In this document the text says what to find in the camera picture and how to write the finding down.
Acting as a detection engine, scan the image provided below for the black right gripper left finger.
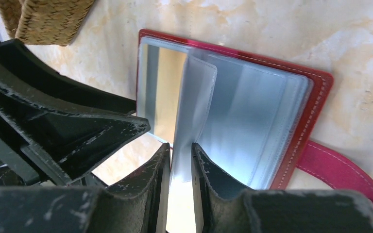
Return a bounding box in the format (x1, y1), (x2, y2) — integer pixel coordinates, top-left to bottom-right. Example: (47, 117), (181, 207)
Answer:
(0, 143), (170, 233)

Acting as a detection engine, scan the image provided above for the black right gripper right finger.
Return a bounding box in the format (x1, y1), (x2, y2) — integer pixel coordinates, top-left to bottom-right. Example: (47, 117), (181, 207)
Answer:
(191, 143), (373, 233)

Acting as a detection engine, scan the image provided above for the brown woven divided tray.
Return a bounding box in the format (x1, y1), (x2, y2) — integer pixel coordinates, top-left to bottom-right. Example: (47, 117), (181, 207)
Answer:
(0, 0), (95, 46)

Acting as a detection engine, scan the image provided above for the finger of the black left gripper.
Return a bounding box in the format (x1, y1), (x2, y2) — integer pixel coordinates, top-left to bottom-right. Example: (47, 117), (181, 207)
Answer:
(0, 39), (136, 115)
(0, 64), (150, 185)

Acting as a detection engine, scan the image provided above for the gold credit card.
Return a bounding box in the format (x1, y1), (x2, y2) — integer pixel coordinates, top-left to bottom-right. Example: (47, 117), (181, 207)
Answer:
(136, 44), (187, 144)

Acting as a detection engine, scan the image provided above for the red leather card holder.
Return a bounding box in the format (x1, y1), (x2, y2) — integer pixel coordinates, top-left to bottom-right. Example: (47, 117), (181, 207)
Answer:
(136, 29), (373, 231)

